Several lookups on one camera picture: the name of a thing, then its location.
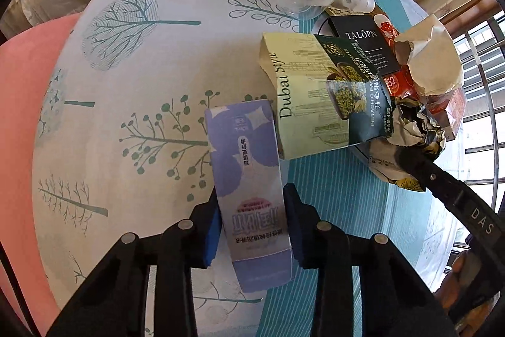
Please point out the small black box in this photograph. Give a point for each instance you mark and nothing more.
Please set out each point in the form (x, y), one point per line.
(363, 41)

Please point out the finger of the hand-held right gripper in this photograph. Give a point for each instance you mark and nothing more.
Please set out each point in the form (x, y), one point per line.
(430, 174)

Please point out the person's right hand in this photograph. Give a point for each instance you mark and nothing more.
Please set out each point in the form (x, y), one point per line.
(469, 281)

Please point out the purple and white packet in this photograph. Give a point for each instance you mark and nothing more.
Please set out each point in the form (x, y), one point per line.
(252, 179)

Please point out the white packet yellow flower print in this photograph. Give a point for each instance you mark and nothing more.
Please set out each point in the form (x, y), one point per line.
(388, 173)

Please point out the tree print tablecloth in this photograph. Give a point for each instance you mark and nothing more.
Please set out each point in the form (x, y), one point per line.
(138, 104)

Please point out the beige crumpled paper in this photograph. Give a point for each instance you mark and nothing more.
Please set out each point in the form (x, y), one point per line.
(430, 56)

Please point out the red snack packet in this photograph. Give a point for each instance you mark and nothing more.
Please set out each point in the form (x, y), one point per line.
(396, 84)

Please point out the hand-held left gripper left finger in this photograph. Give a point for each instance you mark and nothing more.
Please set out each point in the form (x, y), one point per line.
(213, 238)

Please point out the cream and green chocolate box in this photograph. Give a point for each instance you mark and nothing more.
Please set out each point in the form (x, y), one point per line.
(303, 104)

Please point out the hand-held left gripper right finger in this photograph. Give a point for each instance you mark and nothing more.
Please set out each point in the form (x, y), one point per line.
(296, 234)

